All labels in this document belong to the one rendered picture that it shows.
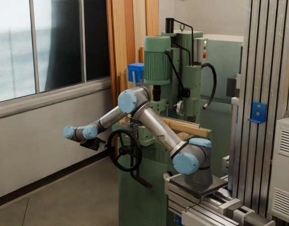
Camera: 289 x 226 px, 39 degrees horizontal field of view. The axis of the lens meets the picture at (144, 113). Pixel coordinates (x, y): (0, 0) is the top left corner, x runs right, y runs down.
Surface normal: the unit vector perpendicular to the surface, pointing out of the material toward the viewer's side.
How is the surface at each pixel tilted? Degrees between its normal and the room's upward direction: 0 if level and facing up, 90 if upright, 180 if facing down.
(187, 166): 95
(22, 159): 90
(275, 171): 90
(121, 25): 87
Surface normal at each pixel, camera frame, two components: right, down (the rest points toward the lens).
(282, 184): -0.77, 0.18
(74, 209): 0.00, -0.96
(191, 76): -0.62, 0.22
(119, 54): 0.80, 0.11
